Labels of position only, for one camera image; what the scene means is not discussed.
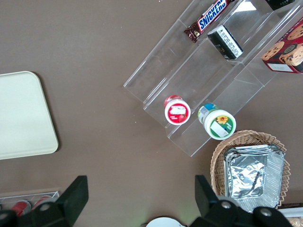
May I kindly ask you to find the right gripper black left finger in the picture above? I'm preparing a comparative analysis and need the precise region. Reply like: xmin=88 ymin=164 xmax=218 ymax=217
xmin=0 ymin=175 xmax=89 ymax=227

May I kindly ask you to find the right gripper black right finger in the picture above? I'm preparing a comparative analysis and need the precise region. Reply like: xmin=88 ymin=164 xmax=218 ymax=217
xmin=191 ymin=175 xmax=292 ymax=227

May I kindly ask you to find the green lid gum jar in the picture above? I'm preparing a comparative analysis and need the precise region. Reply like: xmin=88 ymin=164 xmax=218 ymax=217
xmin=197 ymin=103 xmax=237 ymax=141

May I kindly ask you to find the aluminium foil tray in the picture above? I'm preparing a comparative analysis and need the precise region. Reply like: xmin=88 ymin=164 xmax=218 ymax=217
xmin=223 ymin=144 xmax=286 ymax=166
xmin=226 ymin=151 xmax=285 ymax=210

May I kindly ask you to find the cream plastic tray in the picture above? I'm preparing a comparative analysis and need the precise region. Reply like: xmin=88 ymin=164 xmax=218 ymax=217
xmin=0 ymin=70 xmax=59 ymax=161

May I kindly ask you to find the red cola can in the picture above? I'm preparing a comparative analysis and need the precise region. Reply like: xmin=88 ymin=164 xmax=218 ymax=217
xmin=32 ymin=195 xmax=53 ymax=210
xmin=11 ymin=200 xmax=32 ymax=216

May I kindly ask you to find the clear acrylic can box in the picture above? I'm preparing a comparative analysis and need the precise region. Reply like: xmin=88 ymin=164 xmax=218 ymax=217
xmin=0 ymin=191 xmax=60 ymax=215

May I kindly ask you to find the white round object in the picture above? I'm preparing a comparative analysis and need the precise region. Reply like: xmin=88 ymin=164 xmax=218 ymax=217
xmin=145 ymin=217 xmax=188 ymax=227

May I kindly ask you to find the light tan wicker basket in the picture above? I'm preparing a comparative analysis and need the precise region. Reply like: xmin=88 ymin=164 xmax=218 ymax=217
xmin=210 ymin=129 xmax=291 ymax=209

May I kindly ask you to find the red lidded yogurt cup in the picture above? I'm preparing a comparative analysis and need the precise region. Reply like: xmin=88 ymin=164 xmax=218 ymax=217
xmin=163 ymin=94 xmax=192 ymax=125

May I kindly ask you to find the clear acrylic tiered shelf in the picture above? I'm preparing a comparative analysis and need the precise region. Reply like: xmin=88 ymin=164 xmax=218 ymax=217
xmin=123 ymin=0 xmax=303 ymax=158

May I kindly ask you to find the black white-label small box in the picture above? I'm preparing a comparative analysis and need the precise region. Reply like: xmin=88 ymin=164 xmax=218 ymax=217
xmin=207 ymin=25 xmax=244 ymax=60

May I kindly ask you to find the red chocolate chip cookie box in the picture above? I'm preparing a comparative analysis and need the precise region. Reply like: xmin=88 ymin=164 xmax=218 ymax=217
xmin=260 ymin=17 xmax=303 ymax=74

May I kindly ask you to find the Snickers chocolate bar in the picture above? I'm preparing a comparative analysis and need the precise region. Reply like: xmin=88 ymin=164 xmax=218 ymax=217
xmin=184 ymin=0 xmax=235 ymax=44

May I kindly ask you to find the dark small box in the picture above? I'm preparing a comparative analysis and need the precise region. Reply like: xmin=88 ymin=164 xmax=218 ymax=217
xmin=265 ymin=0 xmax=296 ymax=11

